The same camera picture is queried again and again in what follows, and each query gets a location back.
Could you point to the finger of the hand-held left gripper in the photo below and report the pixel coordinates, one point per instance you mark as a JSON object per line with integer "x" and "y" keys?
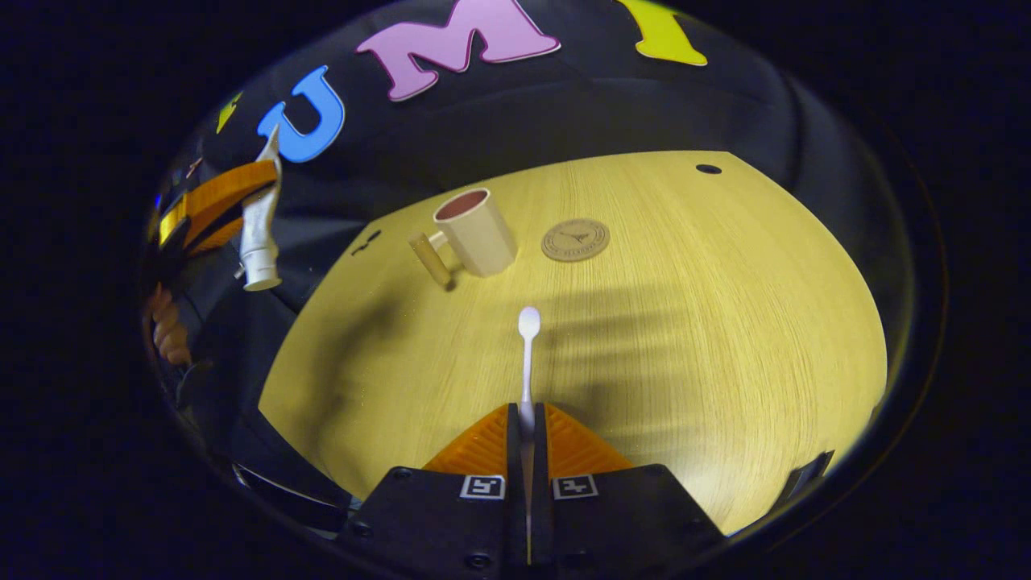
{"x": 225, "y": 192}
{"x": 219, "y": 238}

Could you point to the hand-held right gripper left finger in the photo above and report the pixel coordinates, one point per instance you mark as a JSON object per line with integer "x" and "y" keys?
{"x": 515, "y": 483}

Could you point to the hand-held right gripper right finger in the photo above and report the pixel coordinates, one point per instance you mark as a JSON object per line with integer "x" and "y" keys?
{"x": 541, "y": 483}

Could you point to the white and blue toothpaste tube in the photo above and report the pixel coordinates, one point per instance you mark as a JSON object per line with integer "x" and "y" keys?
{"x": 259, "y": 234}

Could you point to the pale pink toothbrush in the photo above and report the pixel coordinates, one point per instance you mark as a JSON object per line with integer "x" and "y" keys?
{"x": 528, "y": 322}

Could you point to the round cork coaster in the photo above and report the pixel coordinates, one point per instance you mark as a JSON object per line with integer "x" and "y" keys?
{"x": 575, "y": 240}

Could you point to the light wooden desktop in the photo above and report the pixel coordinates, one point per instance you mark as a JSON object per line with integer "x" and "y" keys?
{"x": 685, "y": 338}

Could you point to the black backdrop cloth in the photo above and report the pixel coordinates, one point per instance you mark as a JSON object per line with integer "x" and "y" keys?
{"x": 564, "y": 105}

